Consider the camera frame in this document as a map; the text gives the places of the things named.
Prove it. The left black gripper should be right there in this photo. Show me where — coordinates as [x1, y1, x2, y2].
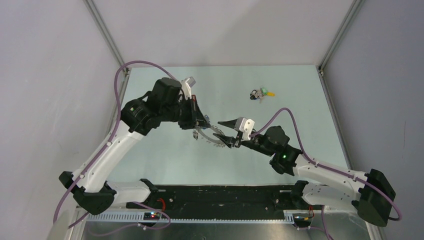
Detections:
[160, 94, 210, 130]

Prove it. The large silver keyring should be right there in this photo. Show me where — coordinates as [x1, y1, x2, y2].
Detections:
[192, 125, 226, 148]

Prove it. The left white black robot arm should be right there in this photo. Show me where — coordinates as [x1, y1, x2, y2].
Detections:
[59, 77, 211, 216]

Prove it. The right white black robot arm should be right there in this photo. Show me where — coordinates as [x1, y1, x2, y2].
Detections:
[215, 117, 396, 227]

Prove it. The bunch of coloured keys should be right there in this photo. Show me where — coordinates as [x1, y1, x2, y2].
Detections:
[249, 87, 276, 104]

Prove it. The left small circuit board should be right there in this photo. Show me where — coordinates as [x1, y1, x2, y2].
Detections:
[143, 211, 162, 221]

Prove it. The small circuit board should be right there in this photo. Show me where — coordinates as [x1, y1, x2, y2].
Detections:
[293, 215, 310, 223]
[143, 211, 162, 221]

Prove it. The right small circuit board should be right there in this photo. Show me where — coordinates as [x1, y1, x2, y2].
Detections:
[293, 215, 310, 223]

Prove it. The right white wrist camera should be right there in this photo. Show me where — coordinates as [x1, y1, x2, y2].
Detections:
[234, 117, 255, 141]

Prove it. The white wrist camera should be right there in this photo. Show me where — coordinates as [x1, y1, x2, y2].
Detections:
[234, 117, 255, 141]
[180, 76, 196, 100]

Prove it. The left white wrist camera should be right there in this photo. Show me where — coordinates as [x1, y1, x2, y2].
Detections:
[180, 76, 196, 100]

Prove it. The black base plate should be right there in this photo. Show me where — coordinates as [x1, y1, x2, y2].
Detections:
[142, 185, 309, 219]

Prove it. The grey slotted cable duct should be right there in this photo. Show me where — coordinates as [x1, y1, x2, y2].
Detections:
[86, 211, 295, 224]

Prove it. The left aluminium frame post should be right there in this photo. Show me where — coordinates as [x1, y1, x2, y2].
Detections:
[83, 0, 125, 66]

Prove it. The aluminium frame post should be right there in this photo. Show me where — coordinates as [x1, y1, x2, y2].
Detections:
[83, 0, 125, 66]
[317, 0, 365, 77]

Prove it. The right aluminium frame post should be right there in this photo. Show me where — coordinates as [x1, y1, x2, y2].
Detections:
[317, 0, 365, 77]

